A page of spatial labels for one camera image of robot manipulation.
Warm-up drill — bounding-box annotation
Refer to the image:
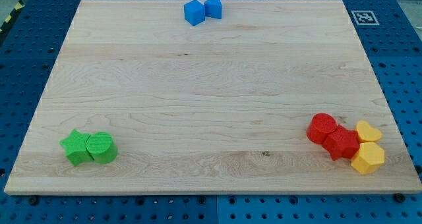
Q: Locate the white fiducial marker tag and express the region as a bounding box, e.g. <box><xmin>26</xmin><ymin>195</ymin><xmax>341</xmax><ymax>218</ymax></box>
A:
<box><xmin>351</xmin><ymin>10</ymin><xmax>379</xmax><ymax>26</ymax></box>

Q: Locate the red cylinder block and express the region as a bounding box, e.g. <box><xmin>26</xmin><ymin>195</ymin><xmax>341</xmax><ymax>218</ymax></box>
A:
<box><xmin>306</xmin><ymin>113</ymin><xmax>337</xmax><ymax>144</ymax></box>

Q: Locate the green cylinder block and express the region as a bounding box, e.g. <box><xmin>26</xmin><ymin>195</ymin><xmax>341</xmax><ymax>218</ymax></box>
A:
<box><xmin>86</xmin><ymin>132</ymin><xmax>118</xmax><ymax>164</ymax></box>

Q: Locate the red star block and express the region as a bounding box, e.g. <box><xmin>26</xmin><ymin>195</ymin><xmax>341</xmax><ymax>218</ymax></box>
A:
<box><xmin>322</xmin><ymin>125</ymin><xmax>360</xmax><ymax>161</ymax></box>

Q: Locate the wooden board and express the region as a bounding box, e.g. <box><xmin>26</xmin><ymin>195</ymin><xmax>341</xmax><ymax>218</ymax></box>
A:
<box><xmin>5</xmin><ymin>0</ymin><xmax>421</xmax><ymax>196</ymax></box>

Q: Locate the blue triangular block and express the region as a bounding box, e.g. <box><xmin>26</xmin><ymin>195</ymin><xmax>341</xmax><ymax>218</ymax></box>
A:
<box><xmin>204</xmin><ymin>0</ymin><xmax>222</xmax><ymax>19</ymax></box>

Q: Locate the yellow hexagon block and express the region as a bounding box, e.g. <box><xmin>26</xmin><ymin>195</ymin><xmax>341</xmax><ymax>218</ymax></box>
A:
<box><xmin>350</xmin><ymin>142</ymin><xmax>385</xmax><ymax>175</ymax></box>

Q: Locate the green star block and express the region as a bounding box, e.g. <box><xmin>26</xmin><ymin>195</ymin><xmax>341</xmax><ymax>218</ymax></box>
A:
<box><xmin>59</xmin><ymin>129</ymin><xmax>94</xmax><ymax>167</ymax></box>

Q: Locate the yellow heart block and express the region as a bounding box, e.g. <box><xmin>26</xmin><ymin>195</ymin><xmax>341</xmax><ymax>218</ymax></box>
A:
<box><xmin>355</xmin><ymin>120</ymin><xmax>382</xmax><ymax>142</ymax></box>

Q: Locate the blue cube block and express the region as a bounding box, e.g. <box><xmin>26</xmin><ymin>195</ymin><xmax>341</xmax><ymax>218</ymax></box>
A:
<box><xmin>183</xmin><ymin>0</ymin><xmax>206</xmax><ymax>26</ymax></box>

